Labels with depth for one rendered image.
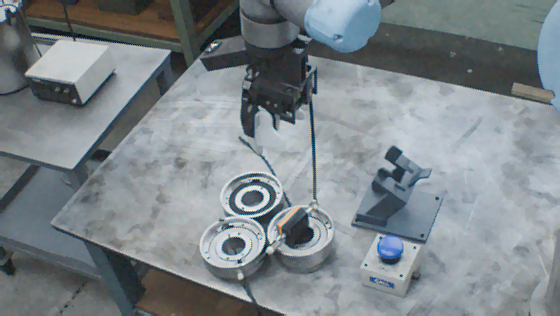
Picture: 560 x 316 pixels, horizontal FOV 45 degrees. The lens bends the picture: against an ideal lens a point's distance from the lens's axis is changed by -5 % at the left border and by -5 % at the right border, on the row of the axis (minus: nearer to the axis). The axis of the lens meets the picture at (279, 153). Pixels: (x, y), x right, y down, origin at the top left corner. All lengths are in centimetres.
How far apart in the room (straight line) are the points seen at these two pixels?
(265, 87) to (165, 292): 64
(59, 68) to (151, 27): 110
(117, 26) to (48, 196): 91
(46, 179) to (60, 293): 37
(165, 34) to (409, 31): 96
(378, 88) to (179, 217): 47
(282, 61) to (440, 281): 41
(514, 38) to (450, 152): 149
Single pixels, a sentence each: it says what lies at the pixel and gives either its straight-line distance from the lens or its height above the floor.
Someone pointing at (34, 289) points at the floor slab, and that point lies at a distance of 237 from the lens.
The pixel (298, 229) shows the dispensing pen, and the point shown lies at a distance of 110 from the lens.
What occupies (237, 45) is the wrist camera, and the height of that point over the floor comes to 115.
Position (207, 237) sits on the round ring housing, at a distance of 116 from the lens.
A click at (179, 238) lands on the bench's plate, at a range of 121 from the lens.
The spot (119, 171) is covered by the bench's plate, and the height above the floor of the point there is 80.
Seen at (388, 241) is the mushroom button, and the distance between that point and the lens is 105.
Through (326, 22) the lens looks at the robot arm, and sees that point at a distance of 77.
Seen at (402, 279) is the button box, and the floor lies 85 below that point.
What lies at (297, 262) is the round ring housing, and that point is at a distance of 110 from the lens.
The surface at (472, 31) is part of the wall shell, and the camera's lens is 277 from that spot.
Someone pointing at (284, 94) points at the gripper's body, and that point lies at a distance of 94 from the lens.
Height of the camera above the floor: 169
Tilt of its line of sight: 43 degrees down
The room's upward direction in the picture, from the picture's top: 11 degrees counter-clockwise
